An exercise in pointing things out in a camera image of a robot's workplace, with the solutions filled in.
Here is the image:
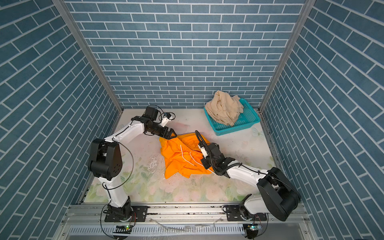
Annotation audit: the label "orange shorts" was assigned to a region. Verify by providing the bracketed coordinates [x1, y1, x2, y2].
[159, 133, 214, 179]

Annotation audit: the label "teal plastic basket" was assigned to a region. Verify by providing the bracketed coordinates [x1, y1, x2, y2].
[204, 99, 261, 136]

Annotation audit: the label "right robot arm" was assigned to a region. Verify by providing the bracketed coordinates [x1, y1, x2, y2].
[201, 148, 301, 222]

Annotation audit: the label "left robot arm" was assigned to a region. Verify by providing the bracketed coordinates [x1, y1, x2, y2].
[88, 113, 177, 222]

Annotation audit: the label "beige shorts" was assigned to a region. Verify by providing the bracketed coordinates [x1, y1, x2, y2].
[205, 91, 244, 127]

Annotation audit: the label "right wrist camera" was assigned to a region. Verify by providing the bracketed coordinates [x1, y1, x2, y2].
[198, 140, 210, 158]

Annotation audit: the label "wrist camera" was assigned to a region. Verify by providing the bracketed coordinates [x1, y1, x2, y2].
[198, 140, 210, 158]
[143, 105, 176, 127]

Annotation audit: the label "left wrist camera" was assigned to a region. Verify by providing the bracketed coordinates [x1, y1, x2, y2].
[143, 105, 176, 127]

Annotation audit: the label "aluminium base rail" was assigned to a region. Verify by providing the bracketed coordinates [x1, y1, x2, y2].
[54, 203, 317, 240]

